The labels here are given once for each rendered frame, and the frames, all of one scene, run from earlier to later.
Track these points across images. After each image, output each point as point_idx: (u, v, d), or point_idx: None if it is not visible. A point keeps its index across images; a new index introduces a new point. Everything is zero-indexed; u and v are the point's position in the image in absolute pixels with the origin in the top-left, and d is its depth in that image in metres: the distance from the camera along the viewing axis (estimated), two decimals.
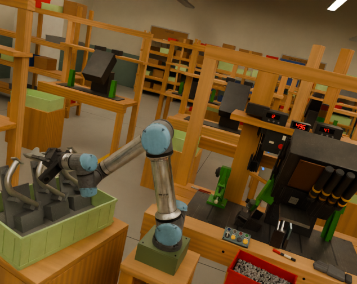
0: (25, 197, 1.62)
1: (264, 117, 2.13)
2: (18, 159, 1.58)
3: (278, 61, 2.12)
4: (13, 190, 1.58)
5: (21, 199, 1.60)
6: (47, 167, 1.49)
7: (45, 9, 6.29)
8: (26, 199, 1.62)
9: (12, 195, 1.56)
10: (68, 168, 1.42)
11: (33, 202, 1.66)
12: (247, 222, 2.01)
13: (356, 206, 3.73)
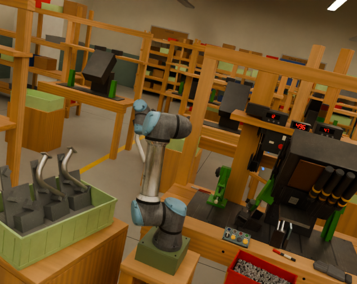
0: (140, 149, 2.14)
1: (264, 117, 2.13)
2: None
3: (278, 61, 2.12)
4: (139, 140, 2.17)
5: (137, 148, 2.15)
6: None
7: (45, 9, 6.29)
8: (139, 150, 2.13)
9: (134, 141, 2.17)
10: None
11: (142, 156, 2.12)
12: (247, 222, 2.01)
13: (356, 206, 3.73)
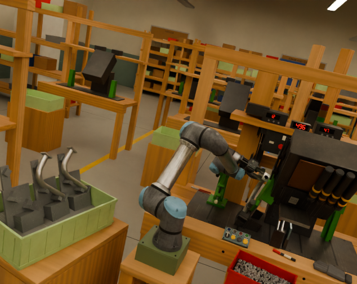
0: (248, 199, 2.10)
1: (264, 117, 2.13)
2: (264, 174, 2.04)
3: (278, 61, 2.12)
4: (255, 192, 2.12)
5: (249, 199, 2.12)
6: None
7: (45, 9, 6.29)
8: (247, 200, 2.10)
9: None
10: None
11: (245, 205, 2.08)
12: (247, 222, 2.01)
13: (356, 206, 3.73)
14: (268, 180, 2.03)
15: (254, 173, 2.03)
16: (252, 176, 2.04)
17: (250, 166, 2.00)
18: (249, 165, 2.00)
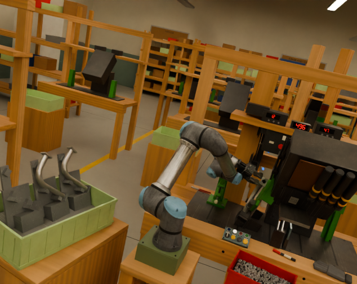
0: (246, 204, 2.08)
1: (264, 117, 2.13)
2: (262, 179, 2.03)
3: (278, 61, 2.12)
4: (253, 196, 2.11)
5: (246, 203, 2.11)
6: None
7: (45, 9, 6.29)
8: (245, 205, 2.09)
9: None
10: None
11: (242, 211, 2.06)
12: (247, 222, 2.01)
13: (356, 206, 3.73)
14: (266, 184, 2.02)
15: (251, 177, 2.02)
16: (250, 181, 2.03)
17: (248, 171, 1.99)
18: (246, 169, 1.99)
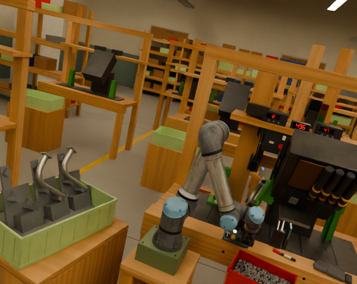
0: (246, 204, 2.08)
1: (264, 117, 2.13)
2: (262, 179, 2.03)
3: (278, 61, 2.12)
4: (253, 196, 2.11)
5: (246, 204, 2.11)
6: None
7: (45, 9, 6.29)
8: (245, 205, 2.09)
9: None
10: None
11: None
12: None
13: (356, 206, 3.73)
14: (266, 184, 2.02)
15: None
16: (241, 233, 1.76)
17: (242, 240, 1.68)
18: (243, 240, 1.67)
